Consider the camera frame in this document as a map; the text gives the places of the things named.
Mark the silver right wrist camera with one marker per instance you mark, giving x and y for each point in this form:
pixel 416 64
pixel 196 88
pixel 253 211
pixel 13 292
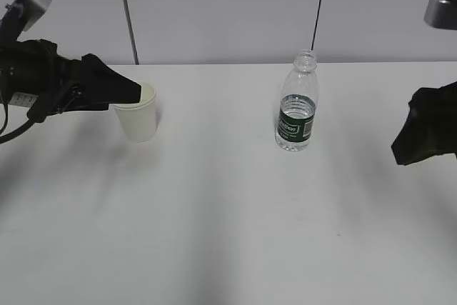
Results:
pixel 441 14

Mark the white paper cup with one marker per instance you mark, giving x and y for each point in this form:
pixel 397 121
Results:
pixel 139 120

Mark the clear green-label water bottle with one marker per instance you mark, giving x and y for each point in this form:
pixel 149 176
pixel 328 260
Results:
pixel 298 103

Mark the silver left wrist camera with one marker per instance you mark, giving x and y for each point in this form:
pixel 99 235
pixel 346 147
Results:
pixel 20 16

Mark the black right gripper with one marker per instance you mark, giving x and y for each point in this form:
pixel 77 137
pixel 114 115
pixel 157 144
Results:
pixel 430 127

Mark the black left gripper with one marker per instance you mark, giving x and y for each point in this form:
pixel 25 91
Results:
pixel 59 84

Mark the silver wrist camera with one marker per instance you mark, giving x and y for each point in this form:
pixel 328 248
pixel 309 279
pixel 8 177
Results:
pixel 20 16
pixel 441 14

